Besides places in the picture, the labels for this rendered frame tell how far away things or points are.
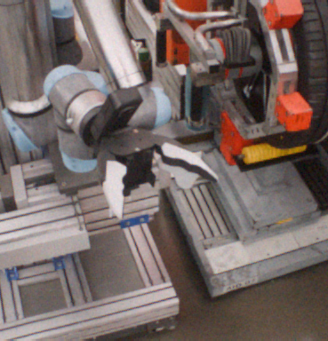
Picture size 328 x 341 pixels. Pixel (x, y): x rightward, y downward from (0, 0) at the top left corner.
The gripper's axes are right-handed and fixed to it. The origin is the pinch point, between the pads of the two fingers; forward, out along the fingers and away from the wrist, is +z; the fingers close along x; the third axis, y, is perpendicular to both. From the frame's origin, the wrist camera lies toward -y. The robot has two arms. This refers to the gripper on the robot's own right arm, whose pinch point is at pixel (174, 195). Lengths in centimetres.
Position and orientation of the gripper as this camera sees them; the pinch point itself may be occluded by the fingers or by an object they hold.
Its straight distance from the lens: 65.7
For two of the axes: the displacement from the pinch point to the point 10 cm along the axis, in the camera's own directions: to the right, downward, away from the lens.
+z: 5.5, 5.9, -5.9
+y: -1.1, 7.5, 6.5
